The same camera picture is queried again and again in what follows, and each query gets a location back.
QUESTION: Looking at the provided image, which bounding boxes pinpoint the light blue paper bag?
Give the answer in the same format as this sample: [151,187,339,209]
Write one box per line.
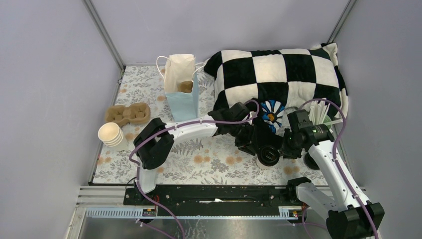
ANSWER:
[156,54,205,122]

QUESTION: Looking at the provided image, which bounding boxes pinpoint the black cloth with daisy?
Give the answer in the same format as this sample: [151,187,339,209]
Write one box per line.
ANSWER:
[246,99,285,150]

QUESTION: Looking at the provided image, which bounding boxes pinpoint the black plastic cup lid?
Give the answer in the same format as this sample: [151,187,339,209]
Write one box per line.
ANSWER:
[257,145,280,166]

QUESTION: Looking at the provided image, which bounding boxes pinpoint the single white paper cup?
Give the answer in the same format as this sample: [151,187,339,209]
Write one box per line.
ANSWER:
[257,162,273,170]

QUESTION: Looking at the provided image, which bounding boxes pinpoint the white drinking straws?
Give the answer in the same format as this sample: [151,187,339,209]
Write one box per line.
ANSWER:
[309,101,343,126]

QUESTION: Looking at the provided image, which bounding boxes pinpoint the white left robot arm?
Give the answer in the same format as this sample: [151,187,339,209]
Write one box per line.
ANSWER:
[129,100,260,205]

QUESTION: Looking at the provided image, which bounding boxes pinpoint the black white checkered pillow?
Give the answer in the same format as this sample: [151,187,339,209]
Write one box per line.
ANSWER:
[204,43,349,118]

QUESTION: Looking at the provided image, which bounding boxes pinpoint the pale green plastic cup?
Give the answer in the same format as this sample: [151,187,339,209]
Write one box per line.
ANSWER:
[321,115,332,131]

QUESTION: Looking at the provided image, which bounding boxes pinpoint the stack of white paper cups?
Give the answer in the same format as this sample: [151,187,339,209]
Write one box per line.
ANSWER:
[98,122,129,151]

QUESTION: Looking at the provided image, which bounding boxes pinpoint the brown cardboard cup carrier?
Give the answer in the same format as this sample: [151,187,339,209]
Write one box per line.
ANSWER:
[178,81,194,93]

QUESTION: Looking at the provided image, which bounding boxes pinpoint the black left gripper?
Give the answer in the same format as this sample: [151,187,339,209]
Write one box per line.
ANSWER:
[228,121,260,156]

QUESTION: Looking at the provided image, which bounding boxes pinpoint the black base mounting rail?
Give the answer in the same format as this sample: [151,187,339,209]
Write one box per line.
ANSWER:
[123,185,305,221]

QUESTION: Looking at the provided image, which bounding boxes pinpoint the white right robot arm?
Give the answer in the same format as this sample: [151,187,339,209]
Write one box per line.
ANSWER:
[282,110,385,239]

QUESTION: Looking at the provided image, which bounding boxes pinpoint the stack of black lids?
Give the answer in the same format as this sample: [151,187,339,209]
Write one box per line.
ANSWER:
[304,152,320,170]

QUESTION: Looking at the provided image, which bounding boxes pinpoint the floral patterned table mat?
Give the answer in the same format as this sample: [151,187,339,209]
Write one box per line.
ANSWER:
[92,66,326,186]

